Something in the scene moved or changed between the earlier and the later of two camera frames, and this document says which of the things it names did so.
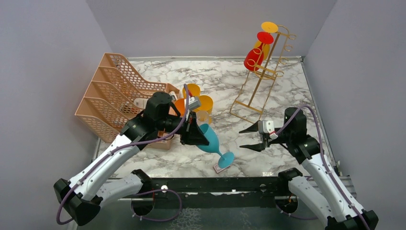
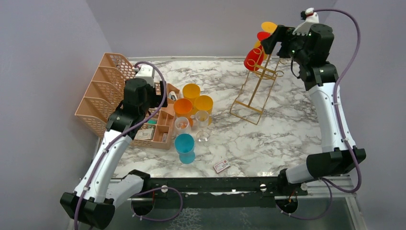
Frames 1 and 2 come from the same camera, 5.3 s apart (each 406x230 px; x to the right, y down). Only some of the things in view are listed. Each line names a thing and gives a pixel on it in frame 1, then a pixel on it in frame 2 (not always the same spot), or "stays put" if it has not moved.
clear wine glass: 202,117 stays put
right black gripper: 256,147 -> 279,36
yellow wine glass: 206,105 stays put
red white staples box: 219,169 stays put
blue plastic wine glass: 225,162 -> 184,143
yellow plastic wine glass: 194,89 stays put
